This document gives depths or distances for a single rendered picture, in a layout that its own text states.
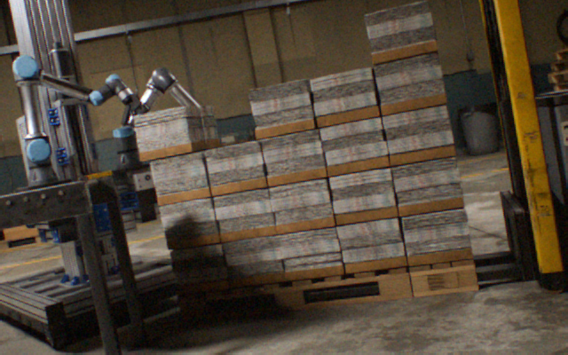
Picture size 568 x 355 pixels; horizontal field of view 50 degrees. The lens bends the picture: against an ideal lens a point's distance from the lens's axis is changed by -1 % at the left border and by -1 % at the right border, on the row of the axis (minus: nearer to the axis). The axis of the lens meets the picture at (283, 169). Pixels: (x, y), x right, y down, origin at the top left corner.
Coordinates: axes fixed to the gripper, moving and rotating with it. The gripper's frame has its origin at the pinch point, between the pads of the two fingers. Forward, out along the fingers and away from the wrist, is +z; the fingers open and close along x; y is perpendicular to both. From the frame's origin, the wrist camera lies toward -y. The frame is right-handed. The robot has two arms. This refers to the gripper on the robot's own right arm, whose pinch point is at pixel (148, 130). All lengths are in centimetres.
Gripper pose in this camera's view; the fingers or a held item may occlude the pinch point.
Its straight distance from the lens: 330.6
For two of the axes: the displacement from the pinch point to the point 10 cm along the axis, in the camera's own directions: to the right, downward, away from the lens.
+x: 2.5, -1.0, 9.6
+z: 6.3, 7.7, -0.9
